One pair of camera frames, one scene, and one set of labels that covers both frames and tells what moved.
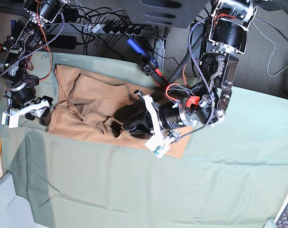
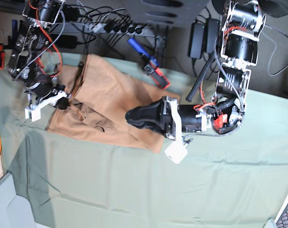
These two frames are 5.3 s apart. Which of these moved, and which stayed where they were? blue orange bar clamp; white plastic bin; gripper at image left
Moved: gripper at image left
Stayed: white plastic bin; blue orange bar clamp
